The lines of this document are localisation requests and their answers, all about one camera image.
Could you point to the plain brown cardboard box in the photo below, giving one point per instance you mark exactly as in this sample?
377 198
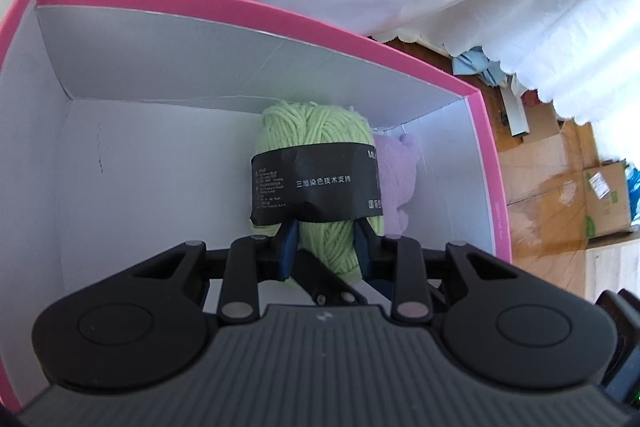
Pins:
545 157

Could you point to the cardboard box with green print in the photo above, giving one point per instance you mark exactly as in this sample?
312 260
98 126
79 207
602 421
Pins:
607 202

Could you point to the green yarn ball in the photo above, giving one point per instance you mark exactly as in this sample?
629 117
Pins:
310 127

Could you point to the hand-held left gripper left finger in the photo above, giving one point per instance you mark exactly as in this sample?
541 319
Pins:
287 257

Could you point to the blue cloth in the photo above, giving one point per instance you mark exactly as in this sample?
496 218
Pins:
475 67

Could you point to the pink cardboard box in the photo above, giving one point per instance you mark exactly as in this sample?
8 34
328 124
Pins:
150 167

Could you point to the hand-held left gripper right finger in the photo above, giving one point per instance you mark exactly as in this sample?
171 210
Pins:
361 254

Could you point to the purple plush toy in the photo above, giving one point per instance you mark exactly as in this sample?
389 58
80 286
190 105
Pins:
397 177

